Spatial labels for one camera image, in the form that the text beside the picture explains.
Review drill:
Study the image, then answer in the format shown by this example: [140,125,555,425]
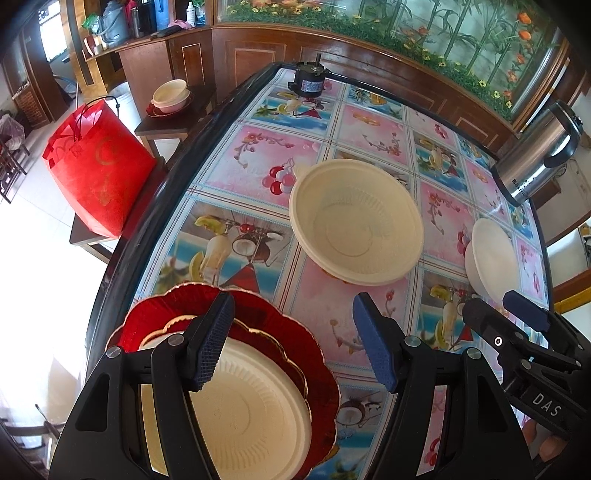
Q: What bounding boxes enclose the cream ribbed plate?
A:
[138,331,313,480]

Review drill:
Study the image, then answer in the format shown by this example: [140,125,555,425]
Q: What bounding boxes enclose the small red gold-rimmed plate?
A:
[138,315,311,411]

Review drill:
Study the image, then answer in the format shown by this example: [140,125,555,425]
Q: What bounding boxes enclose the cream ribbed deep bowl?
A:
[288,159,425,286]

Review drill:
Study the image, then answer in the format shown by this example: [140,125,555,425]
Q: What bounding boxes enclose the stacked bowls on side table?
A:
[146,79,191,116]

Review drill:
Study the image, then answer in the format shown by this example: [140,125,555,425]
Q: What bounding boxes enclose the stainless steel kettle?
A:
[492,100,584,207]

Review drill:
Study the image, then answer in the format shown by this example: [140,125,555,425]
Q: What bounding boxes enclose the dark wooden stool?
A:
[69,157,168,264]

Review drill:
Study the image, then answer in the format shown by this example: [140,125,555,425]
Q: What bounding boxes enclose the large red glass plate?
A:
[106,282,341,479]

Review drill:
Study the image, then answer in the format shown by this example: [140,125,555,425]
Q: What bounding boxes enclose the red gift bag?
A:
[42,98,157,238]

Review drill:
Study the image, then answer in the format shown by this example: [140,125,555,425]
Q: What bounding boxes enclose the small wooden side table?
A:
[134,86,216,158]

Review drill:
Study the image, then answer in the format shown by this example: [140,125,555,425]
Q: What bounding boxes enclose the small black motor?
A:
[287,53,329,98]

